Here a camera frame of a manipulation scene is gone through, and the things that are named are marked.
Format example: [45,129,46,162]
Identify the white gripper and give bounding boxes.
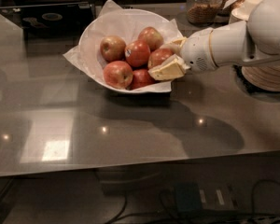
[148,27,222,81]

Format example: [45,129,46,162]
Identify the yellow-red apple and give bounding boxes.
[147,49,174,69]

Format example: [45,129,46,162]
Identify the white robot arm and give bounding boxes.
[148,0,280,80]

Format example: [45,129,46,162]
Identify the red apple at back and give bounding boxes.
[138,27,163,51]

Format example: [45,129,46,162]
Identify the red apple centre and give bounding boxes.
[125,40,150,67]

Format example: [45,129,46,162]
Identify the dark red apple front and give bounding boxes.
[130,69,155,90]

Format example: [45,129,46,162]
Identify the red apple front left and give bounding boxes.
[103,61,133,89]

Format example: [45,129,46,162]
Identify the yellow-green apple at left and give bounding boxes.
[100,35,126,62]

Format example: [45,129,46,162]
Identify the white paper bowl stack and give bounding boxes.
[239,0,263,16]

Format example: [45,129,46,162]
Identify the glass jar with cereal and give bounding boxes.
[186,0,223,26]

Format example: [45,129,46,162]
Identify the black rubber mat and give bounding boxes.
[232,65,272,94]

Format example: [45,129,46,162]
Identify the white paper liner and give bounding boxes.
[63,0,184,94]

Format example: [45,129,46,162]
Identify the rear stack of paper plates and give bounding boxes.
[229,7,249,23]

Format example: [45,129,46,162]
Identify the stack of paper plates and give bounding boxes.
[229,7,249,23]
[242,65,280,92]

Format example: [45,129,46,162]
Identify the front stack of paper plates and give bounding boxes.
[242,65,280,92]

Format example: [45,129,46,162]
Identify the black tray on counter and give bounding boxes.
[0,2,95,35]

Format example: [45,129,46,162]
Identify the dark box under table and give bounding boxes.
[175,183,203,213]

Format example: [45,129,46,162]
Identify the black cable on floor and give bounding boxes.
[104,179,280,224]

